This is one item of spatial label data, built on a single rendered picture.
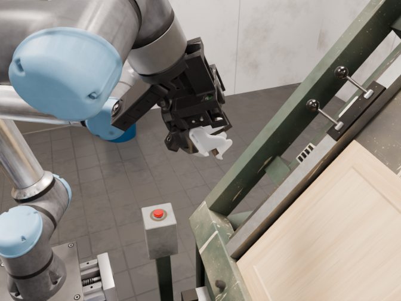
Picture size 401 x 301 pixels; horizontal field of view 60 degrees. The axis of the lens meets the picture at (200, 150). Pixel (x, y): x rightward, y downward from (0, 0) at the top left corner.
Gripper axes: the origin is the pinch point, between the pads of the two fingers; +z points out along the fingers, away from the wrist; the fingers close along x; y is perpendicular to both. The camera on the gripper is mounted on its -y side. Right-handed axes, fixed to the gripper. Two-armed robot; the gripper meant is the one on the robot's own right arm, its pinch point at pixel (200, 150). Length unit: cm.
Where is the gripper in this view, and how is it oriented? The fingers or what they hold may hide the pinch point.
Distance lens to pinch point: 58.1
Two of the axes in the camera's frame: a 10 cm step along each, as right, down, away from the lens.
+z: 3.4, 5.6, 7.6
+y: 9.4, -2.1, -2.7
